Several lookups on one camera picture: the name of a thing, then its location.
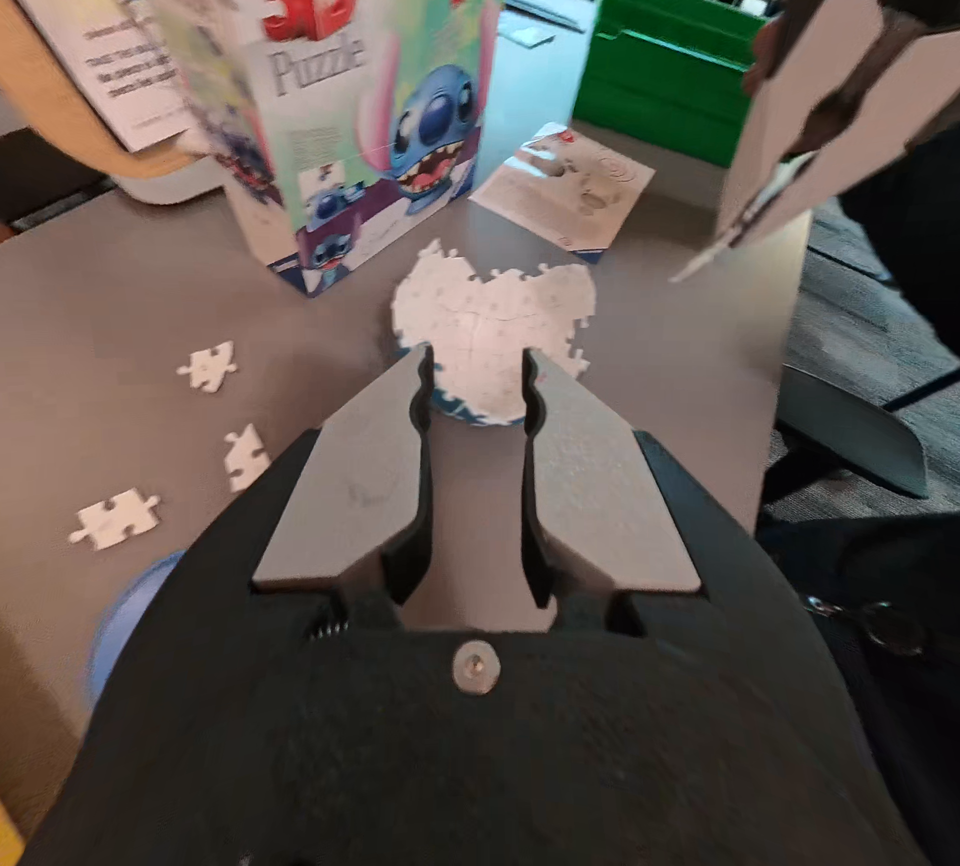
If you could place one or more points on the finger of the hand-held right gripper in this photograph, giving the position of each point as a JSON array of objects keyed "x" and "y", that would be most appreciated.
[
  {"x": 817, "y": 64},
  {"x": 900, "y": 124}
]

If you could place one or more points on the colourful puzzle box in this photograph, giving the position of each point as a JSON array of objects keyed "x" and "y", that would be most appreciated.
[{"x": 337, "y": 94}]

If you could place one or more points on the white instruction leaflet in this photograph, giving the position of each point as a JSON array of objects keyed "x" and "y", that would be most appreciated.
[{"x": 562, "y": 195}]

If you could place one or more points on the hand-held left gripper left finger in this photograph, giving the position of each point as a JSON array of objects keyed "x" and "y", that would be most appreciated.
[{"x": 352, "y": 491}]

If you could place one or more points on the person's dark clothing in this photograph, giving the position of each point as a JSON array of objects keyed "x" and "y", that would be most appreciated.
[{"x": 862, "y": 731}]

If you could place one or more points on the blue ball stand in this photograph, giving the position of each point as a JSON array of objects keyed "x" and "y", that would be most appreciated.
[{"x": 127, "y": 626}]

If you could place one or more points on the yellow plastic bin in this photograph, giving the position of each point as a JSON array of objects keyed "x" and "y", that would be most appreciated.
[{"x": 7, "y": 840}]

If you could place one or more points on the green plastic bin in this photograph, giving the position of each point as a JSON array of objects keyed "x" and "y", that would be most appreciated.
[{"x": 660, "y": 79}]

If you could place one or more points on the white printed sign sheet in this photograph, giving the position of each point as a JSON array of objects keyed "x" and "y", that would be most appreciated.
[{"x": 75, "y": 19}]

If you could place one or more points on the person's right hand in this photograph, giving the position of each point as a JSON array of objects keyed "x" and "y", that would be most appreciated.
[{"x": 761, "y": 60}]

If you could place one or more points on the grey chair base leg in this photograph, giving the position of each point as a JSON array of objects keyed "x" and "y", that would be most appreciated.
[{"x": 855, "y": 431}]

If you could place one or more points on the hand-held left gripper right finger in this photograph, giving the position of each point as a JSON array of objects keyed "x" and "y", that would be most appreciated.
[{"x": 600, "y": 499}]

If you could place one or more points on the blue and white puzzle ball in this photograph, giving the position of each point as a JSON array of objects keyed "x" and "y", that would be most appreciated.
[{"x": 487, "y": 334}]

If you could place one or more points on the rounded wooden board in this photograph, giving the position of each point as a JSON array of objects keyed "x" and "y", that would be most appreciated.
[{"x": 52, "y": 109}]

